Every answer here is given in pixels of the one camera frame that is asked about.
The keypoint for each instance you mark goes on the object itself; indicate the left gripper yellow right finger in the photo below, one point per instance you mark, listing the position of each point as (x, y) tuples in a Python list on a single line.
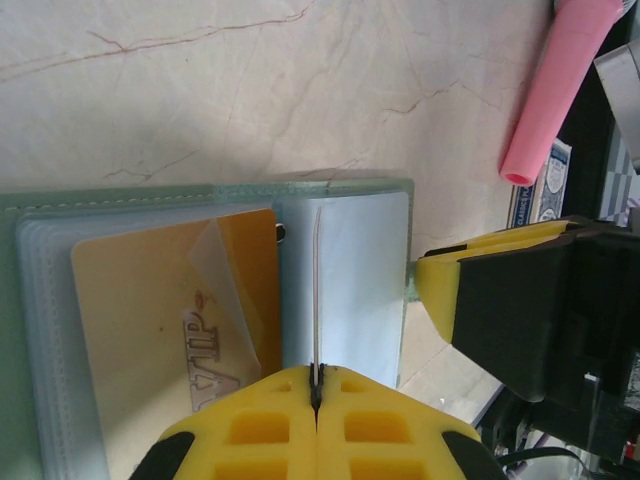
[(380, 435)]

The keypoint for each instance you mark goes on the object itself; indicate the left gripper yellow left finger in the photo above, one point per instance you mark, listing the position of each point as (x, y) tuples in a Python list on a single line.
[(260, 435)]

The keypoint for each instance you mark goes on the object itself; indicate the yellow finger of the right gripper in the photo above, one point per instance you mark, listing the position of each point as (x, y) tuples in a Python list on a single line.
[(510, 310), (520, 236)]

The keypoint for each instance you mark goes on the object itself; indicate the green card holder wallet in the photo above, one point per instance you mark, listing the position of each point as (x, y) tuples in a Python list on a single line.
[(350, 300)]

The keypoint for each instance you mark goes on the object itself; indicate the dark glossy card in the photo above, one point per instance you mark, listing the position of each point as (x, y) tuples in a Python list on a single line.
[(316, 300)]

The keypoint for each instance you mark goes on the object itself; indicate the gold VIP card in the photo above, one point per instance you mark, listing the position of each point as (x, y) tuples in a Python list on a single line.
[(140, 310)]

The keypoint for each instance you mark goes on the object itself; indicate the blue playing card deck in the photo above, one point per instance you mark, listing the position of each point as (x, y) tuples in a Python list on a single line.
[(550, 190)]

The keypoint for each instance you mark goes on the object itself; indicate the black grey chessboard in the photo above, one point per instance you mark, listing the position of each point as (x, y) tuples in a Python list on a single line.
[(590, 165)]

